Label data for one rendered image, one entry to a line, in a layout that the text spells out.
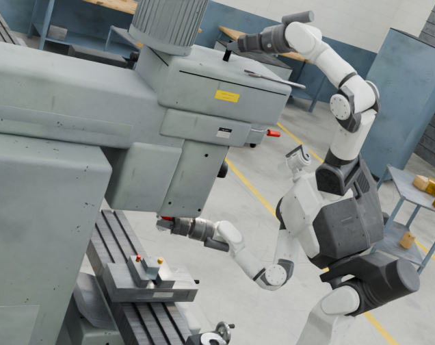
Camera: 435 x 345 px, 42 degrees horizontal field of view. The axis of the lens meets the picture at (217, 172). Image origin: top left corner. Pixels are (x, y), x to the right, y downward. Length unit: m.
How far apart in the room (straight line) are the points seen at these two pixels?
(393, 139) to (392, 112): 0.36
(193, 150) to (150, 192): 0.20
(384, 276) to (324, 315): 0.27
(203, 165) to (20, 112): 0.65
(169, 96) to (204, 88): 0.12
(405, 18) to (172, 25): 10.03
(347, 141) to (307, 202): 0.30
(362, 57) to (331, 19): 1.20
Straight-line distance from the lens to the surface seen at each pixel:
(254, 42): 1.82
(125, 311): 2.18
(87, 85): 1.66
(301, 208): 1.92
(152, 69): 1.82
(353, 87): 1.65
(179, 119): 1.80
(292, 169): 2.07
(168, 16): 1.70
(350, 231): 1.95
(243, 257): 2.15
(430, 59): 7.79
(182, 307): 2.44
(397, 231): 5.86
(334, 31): 10.91
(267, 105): 1.92
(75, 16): 8.68
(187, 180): 1.96
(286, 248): 2.17
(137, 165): 1.82
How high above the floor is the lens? 2.27
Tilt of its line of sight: 22 degrees down
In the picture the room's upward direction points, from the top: 22 degrees clockwise
